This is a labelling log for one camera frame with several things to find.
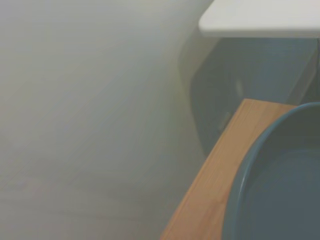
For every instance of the dark green plate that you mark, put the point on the dark green plate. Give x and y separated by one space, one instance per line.
282 180

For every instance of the white board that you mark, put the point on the white board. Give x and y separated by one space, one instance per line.
260 17

